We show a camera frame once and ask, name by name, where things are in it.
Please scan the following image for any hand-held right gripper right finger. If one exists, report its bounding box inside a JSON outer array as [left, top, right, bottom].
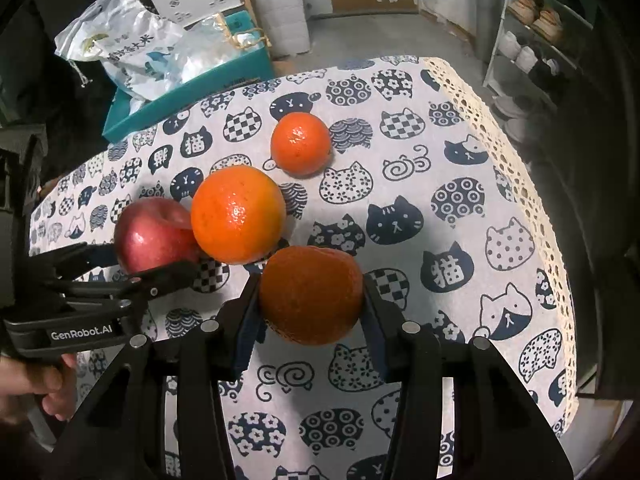
[[362, 270, 576, 480]]

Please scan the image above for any group of shoes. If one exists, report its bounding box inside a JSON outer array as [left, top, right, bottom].
[[492, 0, 586, 141]]

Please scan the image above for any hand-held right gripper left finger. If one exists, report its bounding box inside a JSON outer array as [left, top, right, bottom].
[[50, 275, 266, 480]]

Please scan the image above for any small orange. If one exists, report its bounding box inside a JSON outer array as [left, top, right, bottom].
[[258, 246, 364, 346], [270, 111, 332, 177]]

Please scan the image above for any white ribbed bin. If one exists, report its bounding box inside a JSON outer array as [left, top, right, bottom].
[[247, 0, 308, 58]]

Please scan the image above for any cat print tablecloth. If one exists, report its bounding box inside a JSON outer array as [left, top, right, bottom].
[[27, 55, 581, 480]]

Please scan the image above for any clear plastic bag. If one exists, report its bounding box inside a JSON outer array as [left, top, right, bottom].
[[175, 15, 266, 81]]

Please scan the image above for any person's left hand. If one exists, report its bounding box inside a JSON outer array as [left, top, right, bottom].
[[0, 352, 78, 426]]

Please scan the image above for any large orange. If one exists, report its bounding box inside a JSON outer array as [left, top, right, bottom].
[[191, 165, 287, 266]]

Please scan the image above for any metal shoe rack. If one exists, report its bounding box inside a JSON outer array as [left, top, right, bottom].
[[482, 0, 601, 161]]

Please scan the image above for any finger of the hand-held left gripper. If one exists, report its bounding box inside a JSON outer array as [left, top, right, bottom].
[[62, 259, 202, 312], [30, 242, 121, 282]]

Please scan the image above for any teal cardboard box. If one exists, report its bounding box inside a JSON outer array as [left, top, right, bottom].
[[102, 10, 276, 143]]

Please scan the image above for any white printed rice bag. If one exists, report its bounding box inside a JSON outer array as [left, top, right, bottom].
[[54, 0, 186, 103]]

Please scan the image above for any large red apple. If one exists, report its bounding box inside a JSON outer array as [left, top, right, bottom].
[[114, 197, 201, 273]]

